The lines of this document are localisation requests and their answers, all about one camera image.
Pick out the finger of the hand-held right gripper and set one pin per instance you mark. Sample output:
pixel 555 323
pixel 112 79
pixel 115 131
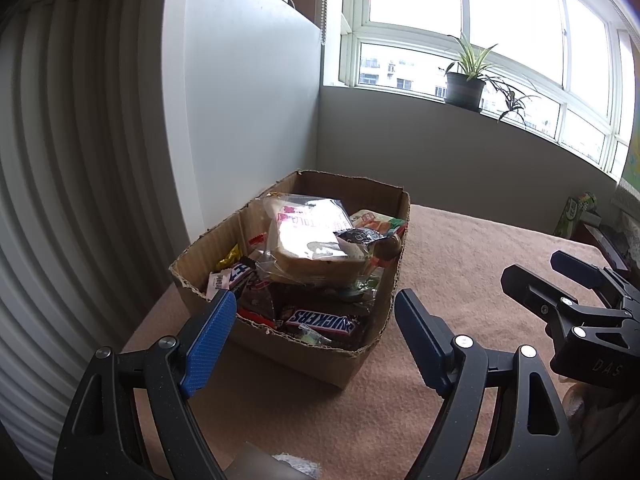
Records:
pixel 525 282
pixel 575 267

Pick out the small brown chocolate bar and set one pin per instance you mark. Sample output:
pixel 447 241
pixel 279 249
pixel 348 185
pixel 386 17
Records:
pixel 242 274

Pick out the clear bagged sliced bread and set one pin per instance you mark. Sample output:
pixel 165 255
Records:
pixel 305 240

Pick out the white cabinet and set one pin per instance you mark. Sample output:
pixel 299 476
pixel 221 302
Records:
pixel 240 110

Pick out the dark candy with red wrapper ends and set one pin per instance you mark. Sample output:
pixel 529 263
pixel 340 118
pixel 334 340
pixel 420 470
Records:
pixel 357 236

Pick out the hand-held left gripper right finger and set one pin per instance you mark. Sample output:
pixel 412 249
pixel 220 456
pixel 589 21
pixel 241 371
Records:
pixel 422 342

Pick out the green carton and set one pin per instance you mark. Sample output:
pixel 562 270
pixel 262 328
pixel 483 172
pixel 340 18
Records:
pixel 575 215

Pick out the white framed window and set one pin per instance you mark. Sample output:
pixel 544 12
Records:
pixel 500 10

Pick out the white ribbed radiator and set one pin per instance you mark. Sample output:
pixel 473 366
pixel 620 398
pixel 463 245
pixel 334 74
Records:
pixel 75 160

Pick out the yellow candy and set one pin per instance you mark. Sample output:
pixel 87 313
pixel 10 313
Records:
pixel 229 257

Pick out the large brown chocolate bar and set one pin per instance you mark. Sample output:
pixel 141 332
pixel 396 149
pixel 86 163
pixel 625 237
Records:
pixel 325 322

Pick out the brown cardboard box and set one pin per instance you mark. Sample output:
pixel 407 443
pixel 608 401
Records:
pixel 310 365

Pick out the small white sachet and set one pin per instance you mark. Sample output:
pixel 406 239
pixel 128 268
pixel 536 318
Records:
pixel 218 282

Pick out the potted spider plant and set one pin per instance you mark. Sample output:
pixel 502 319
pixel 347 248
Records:
pixel 465 87

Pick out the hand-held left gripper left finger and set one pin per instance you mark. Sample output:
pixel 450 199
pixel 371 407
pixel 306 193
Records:
pixel 210 345

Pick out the dark wooden cabinet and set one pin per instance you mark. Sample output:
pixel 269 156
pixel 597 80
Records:
pixel 595 240

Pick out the green yellow wall map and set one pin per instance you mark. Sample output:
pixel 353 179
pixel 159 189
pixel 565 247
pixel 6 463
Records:
pixel 632 170

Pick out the small brown round fruit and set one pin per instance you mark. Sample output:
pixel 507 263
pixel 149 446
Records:
pixel 387 247

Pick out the clear red green snack packet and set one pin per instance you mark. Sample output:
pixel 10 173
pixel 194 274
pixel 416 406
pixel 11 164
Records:
pixel 375 221

